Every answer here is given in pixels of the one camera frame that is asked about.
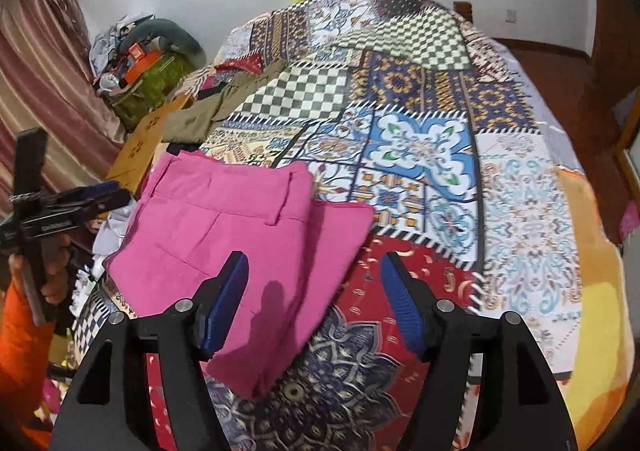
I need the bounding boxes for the patchwork printed blanket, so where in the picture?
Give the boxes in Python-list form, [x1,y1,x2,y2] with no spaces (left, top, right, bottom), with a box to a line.
[65,0,626,451]

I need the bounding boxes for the person's left hand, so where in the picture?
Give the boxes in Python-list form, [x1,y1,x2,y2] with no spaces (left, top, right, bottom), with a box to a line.
[40,233,72,306]

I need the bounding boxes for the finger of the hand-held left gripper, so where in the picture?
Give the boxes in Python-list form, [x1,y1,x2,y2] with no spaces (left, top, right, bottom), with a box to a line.
[75,181,121,200]
[70,190,135,220]

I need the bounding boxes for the orange floral bed sheet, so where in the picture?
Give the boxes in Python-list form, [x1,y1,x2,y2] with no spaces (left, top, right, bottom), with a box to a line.
[552,166,628,442]

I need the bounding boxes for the striped brown curtain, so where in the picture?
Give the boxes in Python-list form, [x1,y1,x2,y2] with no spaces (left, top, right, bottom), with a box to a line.
[0,0,126,227]

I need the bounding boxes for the pink pants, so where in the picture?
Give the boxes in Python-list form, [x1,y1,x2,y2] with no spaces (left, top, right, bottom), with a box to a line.
[102,151,376,399]

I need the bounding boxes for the pile of clothes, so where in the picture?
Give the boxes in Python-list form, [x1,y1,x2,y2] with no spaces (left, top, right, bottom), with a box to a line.
[90,13,151,82]

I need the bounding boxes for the bamboo lap desk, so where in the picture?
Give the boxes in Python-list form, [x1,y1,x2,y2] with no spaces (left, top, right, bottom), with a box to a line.
[105,93,193,196]

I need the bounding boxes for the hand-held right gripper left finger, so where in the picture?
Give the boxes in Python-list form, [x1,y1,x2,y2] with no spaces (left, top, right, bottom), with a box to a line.
[52,250,251,451]

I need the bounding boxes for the orange box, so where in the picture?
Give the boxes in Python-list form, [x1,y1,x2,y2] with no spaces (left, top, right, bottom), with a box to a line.
[125,43,163,82]

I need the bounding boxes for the green storage bag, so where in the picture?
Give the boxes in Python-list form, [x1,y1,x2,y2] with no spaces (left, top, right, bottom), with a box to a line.
[110,48,201,132]

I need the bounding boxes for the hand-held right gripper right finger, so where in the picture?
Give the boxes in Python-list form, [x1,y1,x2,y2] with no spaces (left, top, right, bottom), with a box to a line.
[380,251,578,451]

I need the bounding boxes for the olive pants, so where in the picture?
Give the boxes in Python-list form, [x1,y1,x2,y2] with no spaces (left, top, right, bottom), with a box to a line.
[164,60,287,144]

